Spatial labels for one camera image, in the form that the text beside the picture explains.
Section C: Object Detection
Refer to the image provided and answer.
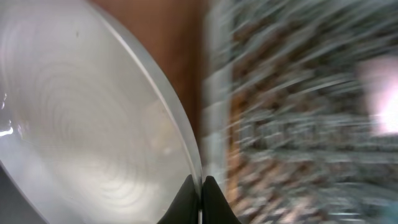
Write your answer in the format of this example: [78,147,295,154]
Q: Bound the grey dishwasher rack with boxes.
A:
[201,0,397,223]

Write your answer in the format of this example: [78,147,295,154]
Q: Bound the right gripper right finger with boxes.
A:
[201,175,241,224]

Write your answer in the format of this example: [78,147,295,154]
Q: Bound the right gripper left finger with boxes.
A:
[157,175,199,224]

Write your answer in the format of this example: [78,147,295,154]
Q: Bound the grey plate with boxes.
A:
[1,1,202,223]

